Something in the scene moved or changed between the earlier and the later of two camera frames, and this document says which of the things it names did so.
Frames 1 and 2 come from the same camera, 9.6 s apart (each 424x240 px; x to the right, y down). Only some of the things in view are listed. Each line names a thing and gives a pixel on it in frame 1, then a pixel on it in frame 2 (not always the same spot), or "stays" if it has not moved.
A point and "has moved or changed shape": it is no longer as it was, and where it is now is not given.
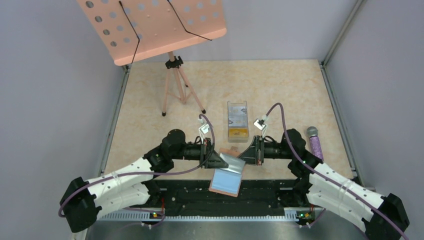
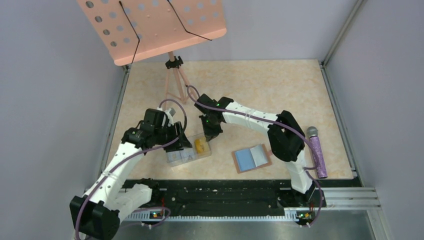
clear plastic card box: [237, 122] has moved or changed shape
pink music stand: [132, 30] stays
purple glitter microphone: [312, 132] stays
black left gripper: [214, 161] to [183, 143]
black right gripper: [253, 155] to [210, 134]
